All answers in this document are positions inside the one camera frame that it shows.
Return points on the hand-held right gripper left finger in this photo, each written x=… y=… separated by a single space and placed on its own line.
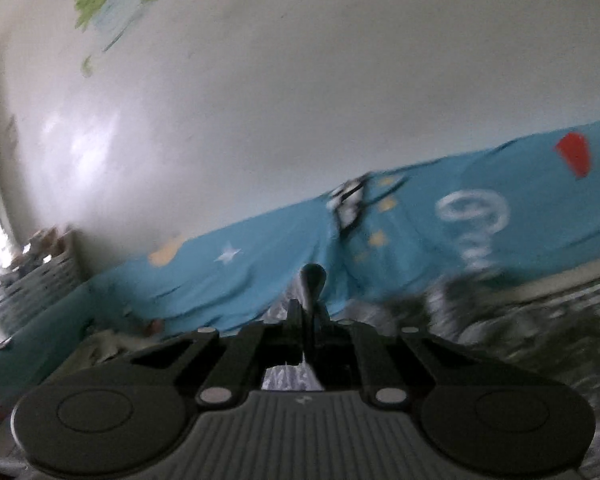
x=295 y=335

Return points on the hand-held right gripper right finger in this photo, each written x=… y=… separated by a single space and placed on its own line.
x=319 y=340

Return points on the grey patterned fleece garment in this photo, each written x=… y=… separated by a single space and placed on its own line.
x=505 y=325

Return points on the blue printed bed sheet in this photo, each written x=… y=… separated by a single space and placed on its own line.
x=260 y=260

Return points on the houndstooth bed mat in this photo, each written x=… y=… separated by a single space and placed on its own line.
x=580 y=287

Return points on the green wall sticker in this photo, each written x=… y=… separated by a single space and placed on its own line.
x=105 y=0

